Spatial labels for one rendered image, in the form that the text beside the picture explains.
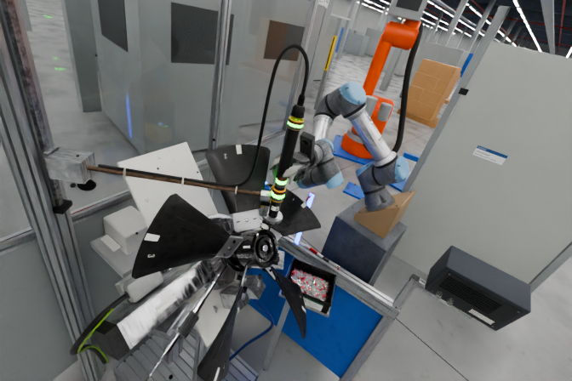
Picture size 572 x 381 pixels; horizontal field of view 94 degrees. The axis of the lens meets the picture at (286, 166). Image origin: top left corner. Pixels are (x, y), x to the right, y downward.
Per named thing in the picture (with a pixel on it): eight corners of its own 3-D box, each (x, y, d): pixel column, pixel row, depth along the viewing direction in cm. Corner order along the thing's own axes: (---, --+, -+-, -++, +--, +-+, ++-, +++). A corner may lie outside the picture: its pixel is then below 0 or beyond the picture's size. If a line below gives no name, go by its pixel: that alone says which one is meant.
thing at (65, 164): (45, 180, 78) (38, 155, 74) (62, 167, 84) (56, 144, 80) (83, 185, 79) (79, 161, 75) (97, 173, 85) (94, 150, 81)
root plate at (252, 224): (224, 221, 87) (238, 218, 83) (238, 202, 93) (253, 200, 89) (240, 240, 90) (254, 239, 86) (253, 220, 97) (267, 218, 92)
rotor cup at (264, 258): (215, 252, 84) (243, 251, 76) (238, 218, 95) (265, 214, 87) (241, 281, 90) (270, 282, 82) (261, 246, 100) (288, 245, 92)
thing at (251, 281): (245, 298, 109) (235, 287, 106) (252, 285, 113) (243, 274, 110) (259, 299, 104) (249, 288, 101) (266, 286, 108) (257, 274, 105)
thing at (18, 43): (52, 213, 85) (-14, -17, 55) (63, 203, 89) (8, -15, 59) (62, 214, 86) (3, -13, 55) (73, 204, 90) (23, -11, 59)
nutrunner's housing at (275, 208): (265, 225, 92) (295, 95, 69) (265, 218, 95) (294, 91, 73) (276, 227, 92) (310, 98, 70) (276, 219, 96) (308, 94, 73)
